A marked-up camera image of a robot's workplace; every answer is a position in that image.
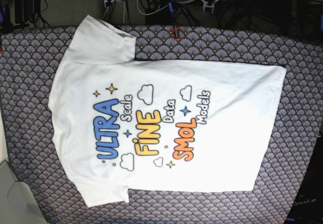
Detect white printed T-shirt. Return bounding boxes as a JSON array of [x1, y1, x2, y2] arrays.
[[48, 16, 286, 207]]

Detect red black table clamp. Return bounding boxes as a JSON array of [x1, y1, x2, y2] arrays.
[[171, 26, 180, 41]]

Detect black power adapter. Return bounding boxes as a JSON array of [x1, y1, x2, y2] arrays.
[[145, 7, 173, 25]]

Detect patterned fan-print tablecloth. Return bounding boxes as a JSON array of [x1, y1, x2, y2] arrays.
[[1, 25, 322, 223]]

